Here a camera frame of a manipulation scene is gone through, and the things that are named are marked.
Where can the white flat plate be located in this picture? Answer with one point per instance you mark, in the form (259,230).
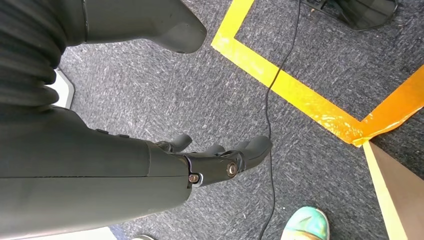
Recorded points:
(64,91)
(82,235)

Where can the wooden desk side panel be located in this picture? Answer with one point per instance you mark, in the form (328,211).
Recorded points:
(407,198)

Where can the yellow floor tape outline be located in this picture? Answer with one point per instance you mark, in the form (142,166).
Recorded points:
(298,96)

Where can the black plastic base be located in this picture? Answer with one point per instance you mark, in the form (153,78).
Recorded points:
(361,13)

